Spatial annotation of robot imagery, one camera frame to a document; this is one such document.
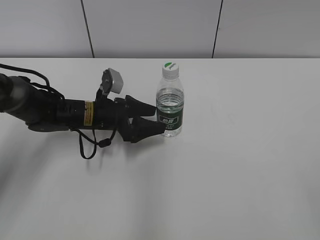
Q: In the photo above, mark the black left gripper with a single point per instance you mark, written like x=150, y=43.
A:
x=107, y=114

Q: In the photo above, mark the clear water bottle green label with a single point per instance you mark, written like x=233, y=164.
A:
x=170, y=101

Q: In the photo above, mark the white green bottle cap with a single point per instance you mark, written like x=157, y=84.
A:
x=170, y=70

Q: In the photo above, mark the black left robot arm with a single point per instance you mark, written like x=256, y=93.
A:
x=45, y=111

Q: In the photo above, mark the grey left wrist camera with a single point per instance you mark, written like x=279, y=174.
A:
x=111, y=81

